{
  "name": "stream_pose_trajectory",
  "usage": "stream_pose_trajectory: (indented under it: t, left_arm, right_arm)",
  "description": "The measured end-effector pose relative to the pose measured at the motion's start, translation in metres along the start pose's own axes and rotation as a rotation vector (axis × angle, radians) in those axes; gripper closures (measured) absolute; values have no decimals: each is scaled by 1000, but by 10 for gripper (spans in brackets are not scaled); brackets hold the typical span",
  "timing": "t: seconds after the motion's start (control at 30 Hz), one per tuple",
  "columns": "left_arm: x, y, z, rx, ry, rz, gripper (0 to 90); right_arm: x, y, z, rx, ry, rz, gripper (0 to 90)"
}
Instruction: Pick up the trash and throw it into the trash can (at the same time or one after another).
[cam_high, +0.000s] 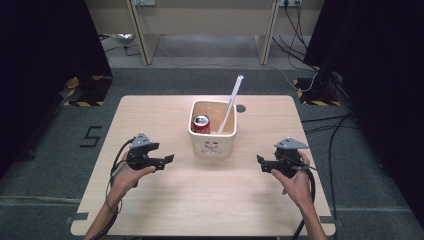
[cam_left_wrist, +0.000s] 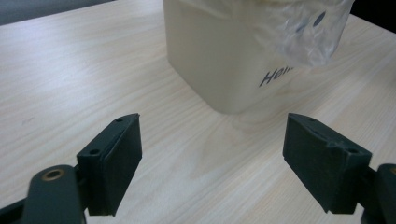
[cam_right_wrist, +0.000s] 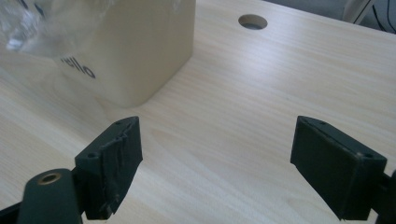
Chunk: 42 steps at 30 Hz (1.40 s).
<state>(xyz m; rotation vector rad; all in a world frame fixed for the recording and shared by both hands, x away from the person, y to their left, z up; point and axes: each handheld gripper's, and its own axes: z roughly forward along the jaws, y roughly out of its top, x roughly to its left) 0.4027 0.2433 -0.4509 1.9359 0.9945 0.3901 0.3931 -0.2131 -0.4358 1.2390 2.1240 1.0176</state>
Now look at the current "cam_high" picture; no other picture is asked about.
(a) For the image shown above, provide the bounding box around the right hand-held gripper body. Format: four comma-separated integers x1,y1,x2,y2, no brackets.
273,136,312,179

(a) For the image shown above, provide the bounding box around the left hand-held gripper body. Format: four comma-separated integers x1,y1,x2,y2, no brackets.
126,131,161,172

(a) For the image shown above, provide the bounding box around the white square container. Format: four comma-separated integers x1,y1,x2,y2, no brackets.
188,99,238,160

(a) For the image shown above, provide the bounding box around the red drink can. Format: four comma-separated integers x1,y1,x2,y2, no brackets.
192,114,212,135

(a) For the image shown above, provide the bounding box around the white paper-wrapped straw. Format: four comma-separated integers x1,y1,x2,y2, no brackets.
217,74,245,135

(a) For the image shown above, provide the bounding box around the person's right hand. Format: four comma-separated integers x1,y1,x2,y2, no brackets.
270,150,316,208

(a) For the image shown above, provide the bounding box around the person's left hand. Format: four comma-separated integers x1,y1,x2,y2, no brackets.
111,153,157,208

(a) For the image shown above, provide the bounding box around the stand base with striped tape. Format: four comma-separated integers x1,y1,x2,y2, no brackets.
62,75,114,108
292,77,343,107

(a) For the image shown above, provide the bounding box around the crumpled silver foil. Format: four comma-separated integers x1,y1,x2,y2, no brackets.
114,32,135,45

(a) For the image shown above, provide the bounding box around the black curtain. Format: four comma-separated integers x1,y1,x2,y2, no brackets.
0,0,114,181
302,0,424,231

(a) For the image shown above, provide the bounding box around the right hand-held gripper cable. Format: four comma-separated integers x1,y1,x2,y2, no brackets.
279,153,318,240

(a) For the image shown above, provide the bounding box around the hand-held gripper cable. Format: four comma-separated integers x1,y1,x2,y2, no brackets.
89,138,137,240
279,153,318,240

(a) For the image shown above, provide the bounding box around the long black floor cable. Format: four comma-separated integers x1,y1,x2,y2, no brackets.
300,113,358,236

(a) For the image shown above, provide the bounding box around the left hand-held gripper cable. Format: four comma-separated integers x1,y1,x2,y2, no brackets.
89,138,137,240

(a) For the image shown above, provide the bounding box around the black floor cable bundle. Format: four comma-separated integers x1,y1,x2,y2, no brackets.
271,2,320,72

